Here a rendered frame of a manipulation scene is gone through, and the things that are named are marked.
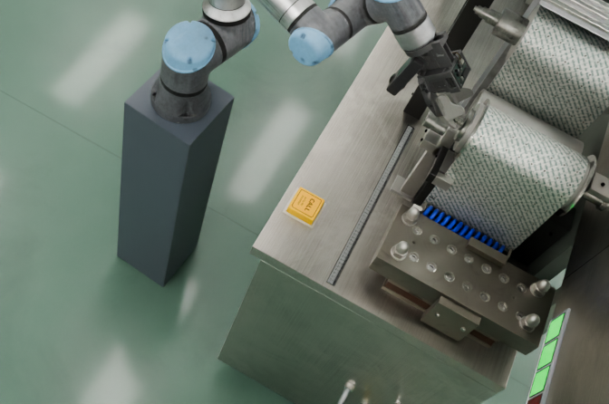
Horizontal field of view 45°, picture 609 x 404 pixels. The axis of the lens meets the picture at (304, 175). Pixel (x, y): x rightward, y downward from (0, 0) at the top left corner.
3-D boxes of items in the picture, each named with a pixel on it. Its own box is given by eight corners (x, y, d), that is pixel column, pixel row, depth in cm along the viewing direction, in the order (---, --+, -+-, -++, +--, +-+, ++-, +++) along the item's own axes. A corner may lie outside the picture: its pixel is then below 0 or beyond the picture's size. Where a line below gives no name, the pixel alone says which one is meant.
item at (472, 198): (423, 201, 171) (455, 159, 156) (512, 250, 170) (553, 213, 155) (422, 203, 171) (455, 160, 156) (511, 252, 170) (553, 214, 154)
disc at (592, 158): (563, 178, 165) (601, 141, 152) (565, 179, 165) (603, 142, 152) (548, 226, 156) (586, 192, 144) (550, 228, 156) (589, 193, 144)
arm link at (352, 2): (309, 10, 144) (349, 2, 136) (343, -15, 150) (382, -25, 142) (325, 45, 147) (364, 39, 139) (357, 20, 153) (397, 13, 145)
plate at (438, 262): (393, 215, 173) (401, 203, 168) (543, 298, 171) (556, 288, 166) (368, 267, 164) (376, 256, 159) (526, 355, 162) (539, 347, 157)
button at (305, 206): (297, 190, 179) (300, 186, 177) (323, 204, 179) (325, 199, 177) (285, 211, 175) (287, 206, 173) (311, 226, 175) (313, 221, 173)
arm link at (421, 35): (386, 38, 141) (401, 14, 146) (397, 57, 143) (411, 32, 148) (419, 30, 136) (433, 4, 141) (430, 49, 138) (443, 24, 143)
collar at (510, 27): (495, 22, 167) (508, 2, 162) (518, 33, 167) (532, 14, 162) (488, 38, 164) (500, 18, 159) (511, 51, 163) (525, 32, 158)
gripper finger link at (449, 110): (470, 132, 148) (453, 94, 144) (445, 136, 152) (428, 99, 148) (476, 124, 150) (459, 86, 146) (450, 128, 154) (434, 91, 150)
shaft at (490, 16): (473, 8, 166) (479, -2, 163) (497, 21, 165) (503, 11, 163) (468, 16, 164) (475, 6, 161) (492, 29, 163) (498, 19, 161)
